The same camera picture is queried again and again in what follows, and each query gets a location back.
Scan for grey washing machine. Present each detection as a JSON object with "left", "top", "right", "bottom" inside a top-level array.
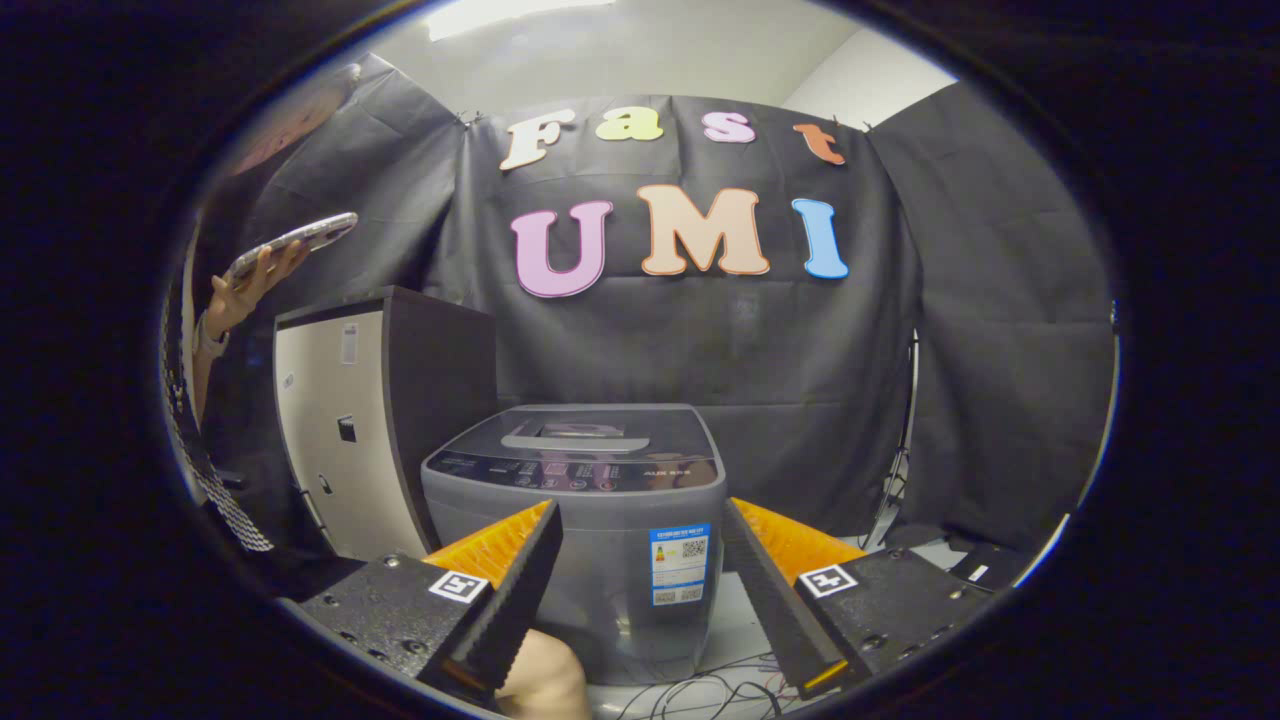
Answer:
[{"left": 420, "top": 402, "right": 729, "bottom": 687}]

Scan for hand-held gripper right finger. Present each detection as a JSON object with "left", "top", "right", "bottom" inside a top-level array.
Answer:
[{"left": 722, "top": 497, "right": 1001, "bottom": 701}]

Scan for dark transparent washing machine lid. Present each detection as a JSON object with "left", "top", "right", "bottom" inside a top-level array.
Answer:
[{"left": 455, "top": 403, "right": 717, "bottom": 471}]

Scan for person's bare limb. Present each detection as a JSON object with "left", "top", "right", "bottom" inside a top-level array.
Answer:
[{"left": 494, "top": 628, "right": 592, "bottom": 720}]

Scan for black light stand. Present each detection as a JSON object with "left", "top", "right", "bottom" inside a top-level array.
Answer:
[{"left": 864, "top": 330, "right": 922, "bottom": 553}]

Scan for black box with white label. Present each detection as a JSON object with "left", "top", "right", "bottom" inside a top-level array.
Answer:
[{"left": 944, "top": 540, "right": 1033, "bottom": 593}]

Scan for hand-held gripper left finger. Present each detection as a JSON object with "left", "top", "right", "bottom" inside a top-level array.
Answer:
[{"left": 292, "top": 499, "right": 564, "bottom": 693}]

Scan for black floor cables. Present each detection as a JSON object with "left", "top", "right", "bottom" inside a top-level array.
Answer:
[{"left": 614, "top": 655, "right": 793, "bottom": 720}]

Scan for smartphone in clear case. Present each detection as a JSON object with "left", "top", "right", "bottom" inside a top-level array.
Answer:
[{"left": 224, "top": 211, "right": 360, "bottom": 287}]

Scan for dark cabinet with white door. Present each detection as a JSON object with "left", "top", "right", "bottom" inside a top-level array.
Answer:
[{"left": 271, "top": 285, "right": 500, "bottom": 563}]

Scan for black backdrop cloth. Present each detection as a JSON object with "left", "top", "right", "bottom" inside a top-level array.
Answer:
[{"left": 185, "top": 50, "right": 1117, "bottom": 561}]

